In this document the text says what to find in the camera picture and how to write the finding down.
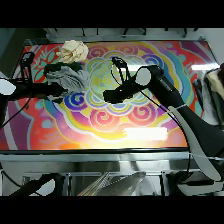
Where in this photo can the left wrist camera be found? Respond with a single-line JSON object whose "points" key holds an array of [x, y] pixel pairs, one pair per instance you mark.
{"points": [[28, 56]]}

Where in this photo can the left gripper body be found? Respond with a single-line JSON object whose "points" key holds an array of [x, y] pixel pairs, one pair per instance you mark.
{"points": [[55, 90]]}

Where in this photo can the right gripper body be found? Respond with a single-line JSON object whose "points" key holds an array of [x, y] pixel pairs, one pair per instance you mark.
{"points": [[118, 94]]}

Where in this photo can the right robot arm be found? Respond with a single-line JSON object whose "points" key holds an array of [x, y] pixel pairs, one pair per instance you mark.
{"points": [[200, 133]]}

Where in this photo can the cream garment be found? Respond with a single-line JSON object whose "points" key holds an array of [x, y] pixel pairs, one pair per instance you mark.
{"points": [[72, 50]]}

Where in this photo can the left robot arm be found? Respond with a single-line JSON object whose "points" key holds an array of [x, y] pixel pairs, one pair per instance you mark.
{"points": [[23, 90]]}

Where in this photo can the grey garment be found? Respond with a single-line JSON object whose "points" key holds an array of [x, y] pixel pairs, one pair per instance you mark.
{"points": [[75, 80]]}

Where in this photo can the silver frame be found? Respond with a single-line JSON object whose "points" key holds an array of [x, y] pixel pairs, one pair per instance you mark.
{"points": [[100, 160]]}

